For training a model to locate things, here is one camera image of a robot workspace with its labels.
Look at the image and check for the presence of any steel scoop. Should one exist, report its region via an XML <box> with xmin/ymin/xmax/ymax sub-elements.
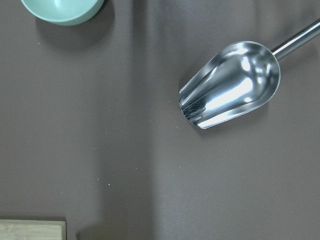
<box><xmin>179</xmin><ymin>20</ymin><xmax>320</xmax><ymax>129</ymax></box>

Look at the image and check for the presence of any mint green bowl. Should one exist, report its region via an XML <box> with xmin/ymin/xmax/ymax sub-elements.
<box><xmin>21</xmin><ymin>0</ymin><xmax>104</xmax><ymax>26</ymax></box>

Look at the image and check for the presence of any bamboo cutting board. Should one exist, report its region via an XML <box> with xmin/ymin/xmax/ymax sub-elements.
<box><xmin>0</xmin><ymin>219</ymin><xmax>67</xmax><ymax>240</ymax></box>

